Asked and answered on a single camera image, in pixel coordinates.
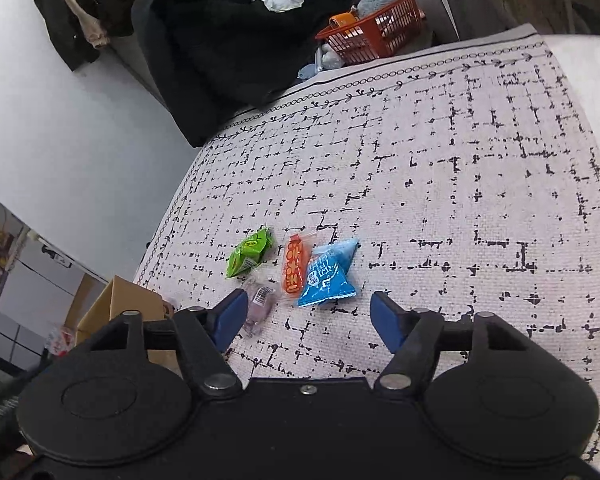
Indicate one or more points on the small orange snack packet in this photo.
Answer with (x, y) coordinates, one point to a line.
(294, 265)

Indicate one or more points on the large blue snack packet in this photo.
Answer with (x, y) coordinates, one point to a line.
(327, 275)

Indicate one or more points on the red plastic basket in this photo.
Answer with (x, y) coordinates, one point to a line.
(380, 35)

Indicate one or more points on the hanging black jacket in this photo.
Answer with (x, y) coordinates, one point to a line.
(55, 20)

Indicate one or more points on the brown cardboard box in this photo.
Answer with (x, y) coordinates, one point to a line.
(110, 302)

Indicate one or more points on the black coat on chair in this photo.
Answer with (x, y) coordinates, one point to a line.
(220, 45)

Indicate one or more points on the red white bottle pack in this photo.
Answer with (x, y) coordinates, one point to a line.
(60, 340)

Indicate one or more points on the white black-patterned mat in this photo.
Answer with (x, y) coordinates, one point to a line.
(430, 210)

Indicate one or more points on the light blue white cloth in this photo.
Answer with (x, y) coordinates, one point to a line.
(322, 62)

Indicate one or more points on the light green snack packet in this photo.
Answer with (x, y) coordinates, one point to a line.
(247, 255)

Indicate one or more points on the white bed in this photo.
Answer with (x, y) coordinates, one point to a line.
(595, 85)

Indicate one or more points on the purple snack packet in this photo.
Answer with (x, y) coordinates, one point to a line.
(260, 305)

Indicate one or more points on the hanging beige garment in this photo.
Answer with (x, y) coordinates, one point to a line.
(92, 25)

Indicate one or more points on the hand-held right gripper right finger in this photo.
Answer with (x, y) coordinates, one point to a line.
(387, 320)

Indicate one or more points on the grey-blue cloth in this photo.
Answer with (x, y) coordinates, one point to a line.
(375, 4)

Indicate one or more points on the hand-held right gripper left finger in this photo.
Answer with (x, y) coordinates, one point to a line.
(230, 320)

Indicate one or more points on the white kitchen cabinet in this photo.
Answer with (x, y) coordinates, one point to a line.
(40, 290)

